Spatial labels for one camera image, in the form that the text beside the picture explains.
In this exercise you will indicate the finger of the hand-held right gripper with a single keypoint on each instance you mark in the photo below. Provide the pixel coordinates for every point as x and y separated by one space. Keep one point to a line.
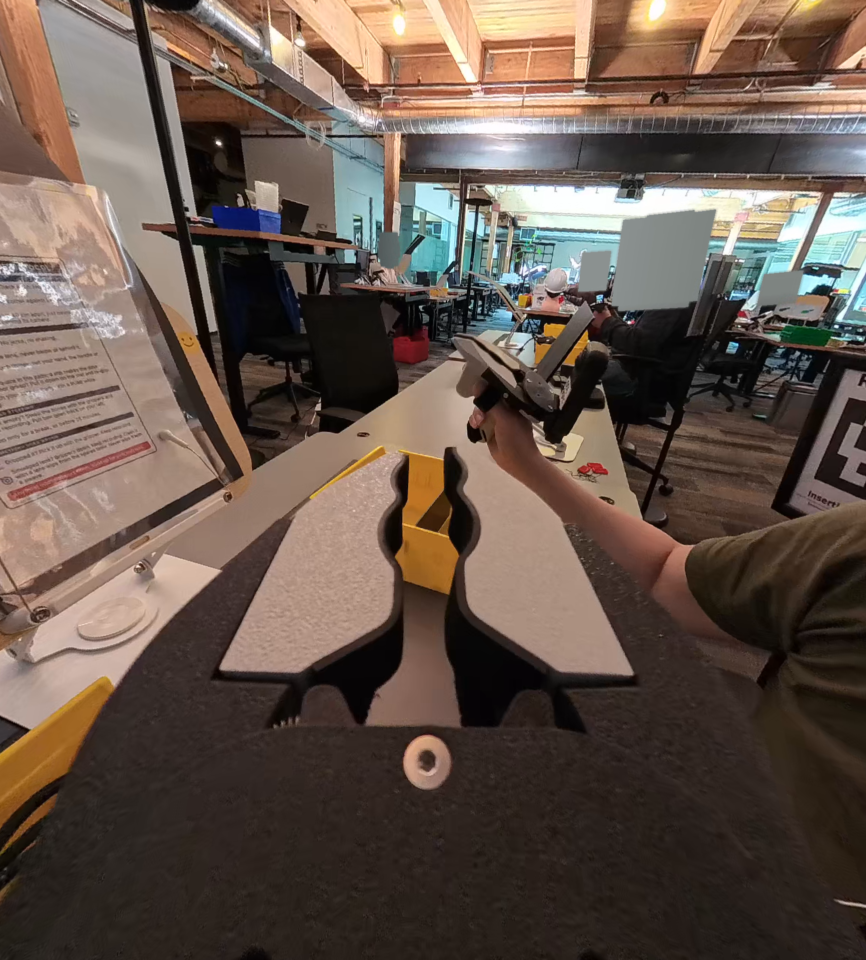
489 346
504 365

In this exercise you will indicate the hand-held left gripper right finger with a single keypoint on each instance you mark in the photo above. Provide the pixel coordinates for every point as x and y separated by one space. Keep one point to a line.
538 585

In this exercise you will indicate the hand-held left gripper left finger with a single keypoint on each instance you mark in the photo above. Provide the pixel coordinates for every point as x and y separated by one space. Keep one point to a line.
328 577

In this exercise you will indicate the yellow plastic bin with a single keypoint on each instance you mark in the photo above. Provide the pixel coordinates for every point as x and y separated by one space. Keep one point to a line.
556 331
20 765
425 555

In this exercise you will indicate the person's right forearm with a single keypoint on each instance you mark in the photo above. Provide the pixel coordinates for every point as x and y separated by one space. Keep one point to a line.
612 532

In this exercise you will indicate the person's right hand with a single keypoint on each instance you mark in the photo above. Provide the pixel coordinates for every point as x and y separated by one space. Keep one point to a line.
515 442

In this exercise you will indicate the white stand base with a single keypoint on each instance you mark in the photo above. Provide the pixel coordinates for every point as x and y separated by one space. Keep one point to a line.
564 450

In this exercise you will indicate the red plastic bin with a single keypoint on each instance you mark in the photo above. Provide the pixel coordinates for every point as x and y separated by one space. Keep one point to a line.
412 349

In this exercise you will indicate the small red plastic pieces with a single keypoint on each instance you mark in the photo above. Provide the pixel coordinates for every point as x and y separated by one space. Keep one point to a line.
592 470

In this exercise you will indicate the black office chair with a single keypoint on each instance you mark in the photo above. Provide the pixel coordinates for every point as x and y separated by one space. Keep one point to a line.
691 375
350 352

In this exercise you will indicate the black bin divider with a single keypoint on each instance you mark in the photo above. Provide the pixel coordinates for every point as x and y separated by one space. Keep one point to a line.
436 514

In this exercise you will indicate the office chair with blue jacket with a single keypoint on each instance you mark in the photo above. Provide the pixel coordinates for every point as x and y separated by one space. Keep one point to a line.
260 315

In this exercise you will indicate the green plastic bin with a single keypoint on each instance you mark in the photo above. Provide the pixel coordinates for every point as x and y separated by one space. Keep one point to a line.
804 335

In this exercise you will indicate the black laptop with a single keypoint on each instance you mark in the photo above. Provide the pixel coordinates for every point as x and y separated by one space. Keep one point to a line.
294 217

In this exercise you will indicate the wooden standing desk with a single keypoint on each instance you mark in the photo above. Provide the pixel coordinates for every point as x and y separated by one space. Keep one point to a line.
268 237

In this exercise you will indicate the blue plastic bin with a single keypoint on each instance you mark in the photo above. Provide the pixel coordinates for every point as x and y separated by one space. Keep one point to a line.
245 219

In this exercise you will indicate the yellow smiley sticker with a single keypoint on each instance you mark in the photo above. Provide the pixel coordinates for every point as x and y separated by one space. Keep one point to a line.
188 340

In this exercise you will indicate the person's olive shirt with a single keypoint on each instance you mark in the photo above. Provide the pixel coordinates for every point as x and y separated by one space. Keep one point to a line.
815 637

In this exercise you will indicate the black white marker sign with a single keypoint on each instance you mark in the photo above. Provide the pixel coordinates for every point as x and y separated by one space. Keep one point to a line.
860 442

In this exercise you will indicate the hanging light bulb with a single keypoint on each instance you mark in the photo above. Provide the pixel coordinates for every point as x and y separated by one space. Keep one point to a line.
656 9
399 21

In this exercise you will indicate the instruction sheet in sleeve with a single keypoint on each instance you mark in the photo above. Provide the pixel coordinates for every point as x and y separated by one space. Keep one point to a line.
50 375

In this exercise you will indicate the black floor lamp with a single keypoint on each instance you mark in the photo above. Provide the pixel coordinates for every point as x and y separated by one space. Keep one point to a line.
172 172

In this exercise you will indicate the instruction sheet on stand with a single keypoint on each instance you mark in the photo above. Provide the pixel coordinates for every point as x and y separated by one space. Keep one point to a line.
5 135

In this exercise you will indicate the wooden support post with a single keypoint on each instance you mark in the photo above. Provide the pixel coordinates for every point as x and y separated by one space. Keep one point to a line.
392 180
28 90

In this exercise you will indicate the silver ventilation duct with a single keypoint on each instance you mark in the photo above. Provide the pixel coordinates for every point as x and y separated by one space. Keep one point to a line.
627 120

